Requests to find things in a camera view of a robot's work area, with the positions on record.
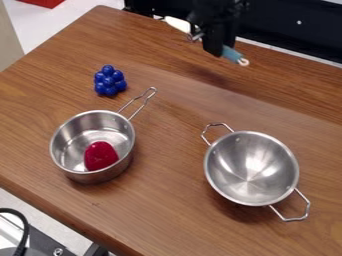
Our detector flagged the red toy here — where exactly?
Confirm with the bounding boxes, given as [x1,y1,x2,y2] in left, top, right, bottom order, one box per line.
[82,140,122,172]

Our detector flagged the silver bowl with handles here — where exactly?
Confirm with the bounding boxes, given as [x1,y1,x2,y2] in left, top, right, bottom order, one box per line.
[199,122,313,223]

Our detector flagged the black cable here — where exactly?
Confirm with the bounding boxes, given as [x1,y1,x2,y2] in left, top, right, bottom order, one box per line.
[0,207,31,256]

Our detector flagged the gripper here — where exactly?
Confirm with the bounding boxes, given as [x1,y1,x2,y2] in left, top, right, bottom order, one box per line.
[201,19,238,58]

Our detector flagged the red box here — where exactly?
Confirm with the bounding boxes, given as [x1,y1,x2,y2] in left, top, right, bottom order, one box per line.
[16,0,67,10]

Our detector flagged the blue toy grapes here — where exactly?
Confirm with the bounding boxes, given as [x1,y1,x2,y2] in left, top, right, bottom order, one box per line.
[92,64,129,98]

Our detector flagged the silver pot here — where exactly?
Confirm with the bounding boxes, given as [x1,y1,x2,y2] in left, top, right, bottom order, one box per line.
[48,86,159,185]

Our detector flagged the blue knife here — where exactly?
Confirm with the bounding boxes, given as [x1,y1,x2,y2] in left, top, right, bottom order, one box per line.
[220,44,252,67]

